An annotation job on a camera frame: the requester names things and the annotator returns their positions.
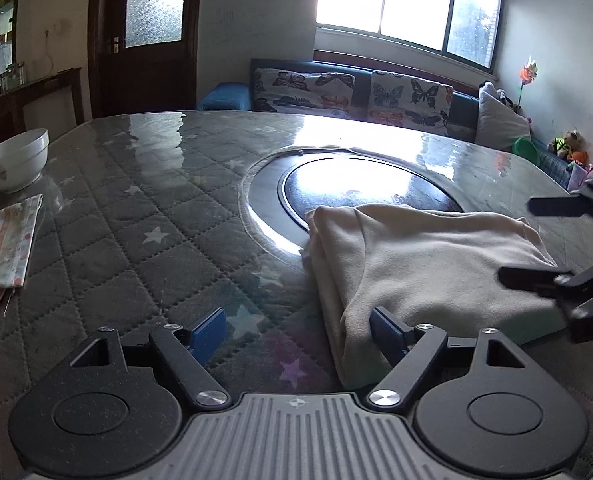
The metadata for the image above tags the teddy bear plush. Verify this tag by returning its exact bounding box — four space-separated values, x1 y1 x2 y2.
549 130 582 158

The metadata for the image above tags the patterned cloth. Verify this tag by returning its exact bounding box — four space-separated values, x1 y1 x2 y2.
0 193 44 321

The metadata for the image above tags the white bowl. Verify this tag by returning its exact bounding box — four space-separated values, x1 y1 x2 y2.
0 128 50 194

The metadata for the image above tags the clear plastic storage box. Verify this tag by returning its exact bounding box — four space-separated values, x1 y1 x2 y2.
569 162 593 193

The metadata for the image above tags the blue sofa bench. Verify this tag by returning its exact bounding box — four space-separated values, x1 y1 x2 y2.
198 57 577 186

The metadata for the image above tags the cream garment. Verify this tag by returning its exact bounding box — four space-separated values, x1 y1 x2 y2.
301 204 569 391

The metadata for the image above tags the round black induction cooktop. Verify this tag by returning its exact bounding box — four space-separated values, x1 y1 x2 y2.
239 147 464 256

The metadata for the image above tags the colourful pinwheel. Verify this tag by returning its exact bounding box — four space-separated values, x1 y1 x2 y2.
519 57 539 111

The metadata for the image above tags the grey pillow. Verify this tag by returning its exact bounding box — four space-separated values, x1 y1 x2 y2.
475 89 532 152

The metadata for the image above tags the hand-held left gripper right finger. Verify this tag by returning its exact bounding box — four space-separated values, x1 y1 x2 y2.
368 307 529 407

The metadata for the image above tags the butterfly print cushion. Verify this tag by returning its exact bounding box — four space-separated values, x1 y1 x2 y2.
252 67 357 120
367 70 454 136

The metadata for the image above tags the dark wooden door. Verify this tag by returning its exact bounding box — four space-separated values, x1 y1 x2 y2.
89 0 202 118

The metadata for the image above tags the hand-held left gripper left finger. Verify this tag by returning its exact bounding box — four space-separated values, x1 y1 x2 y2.
69 306 230 411

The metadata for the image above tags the dark wooden sideboard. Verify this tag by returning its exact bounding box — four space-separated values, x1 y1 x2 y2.
0 67 84 133

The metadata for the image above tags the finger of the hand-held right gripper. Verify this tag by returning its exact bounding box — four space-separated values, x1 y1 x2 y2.
497 252 593 343
527 181 593 238

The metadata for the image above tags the green plastic basin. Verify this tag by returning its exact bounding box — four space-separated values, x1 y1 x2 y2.
512 137 542 165

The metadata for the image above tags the panda plush toy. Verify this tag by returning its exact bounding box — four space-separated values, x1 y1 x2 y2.
481 81 519 111

